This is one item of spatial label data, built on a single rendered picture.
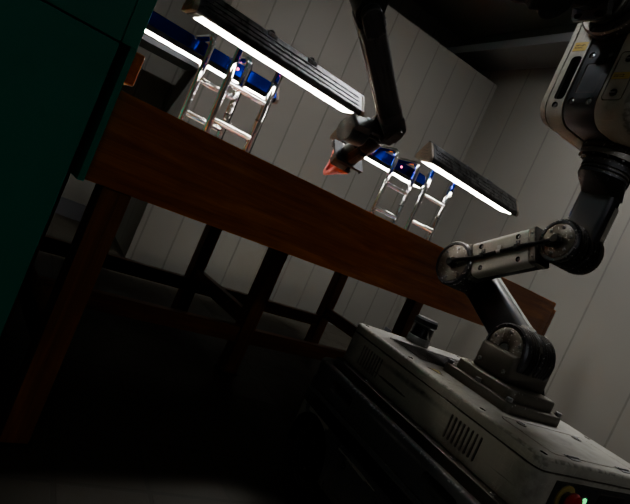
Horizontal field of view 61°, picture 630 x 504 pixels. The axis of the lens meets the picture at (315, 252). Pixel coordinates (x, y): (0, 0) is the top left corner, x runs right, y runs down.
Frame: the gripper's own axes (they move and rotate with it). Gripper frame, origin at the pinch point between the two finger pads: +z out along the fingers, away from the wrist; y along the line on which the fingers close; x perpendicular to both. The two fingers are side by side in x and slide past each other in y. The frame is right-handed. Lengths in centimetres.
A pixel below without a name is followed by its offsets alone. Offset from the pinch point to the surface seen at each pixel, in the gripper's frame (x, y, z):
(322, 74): -31.9, 3.2, -4.1
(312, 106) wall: -159, -96, 107
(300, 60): -31.6, 11.9, -4.2
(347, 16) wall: -206, -94, 68
